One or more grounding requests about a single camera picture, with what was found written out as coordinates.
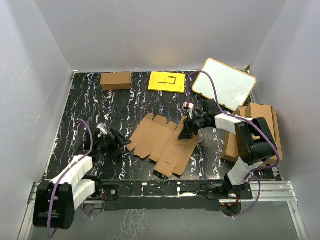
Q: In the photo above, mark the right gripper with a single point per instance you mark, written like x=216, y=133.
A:
x=189, y=127

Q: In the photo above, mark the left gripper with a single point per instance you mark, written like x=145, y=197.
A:
x=119, y=141

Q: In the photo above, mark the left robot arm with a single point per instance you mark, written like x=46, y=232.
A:
x=57, y=200

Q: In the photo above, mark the folded brown cardboard box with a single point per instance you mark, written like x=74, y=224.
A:
x=116, y=81

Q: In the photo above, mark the stack of flat cardboard boxes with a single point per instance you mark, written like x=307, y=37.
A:
x=253, y=110

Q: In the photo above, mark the yellow book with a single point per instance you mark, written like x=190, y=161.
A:
x=167, y=82

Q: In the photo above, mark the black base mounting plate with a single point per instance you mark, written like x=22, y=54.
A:
x=165, y=194

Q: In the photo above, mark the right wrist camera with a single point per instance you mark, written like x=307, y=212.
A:
x=189, y=107

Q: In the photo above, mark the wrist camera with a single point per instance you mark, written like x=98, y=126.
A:
x=102, y=130
x=189, y=107

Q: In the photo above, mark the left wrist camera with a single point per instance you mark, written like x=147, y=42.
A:
x=102, y=130

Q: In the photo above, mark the aluminium frame rail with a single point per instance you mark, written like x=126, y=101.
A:
x=273, y=213

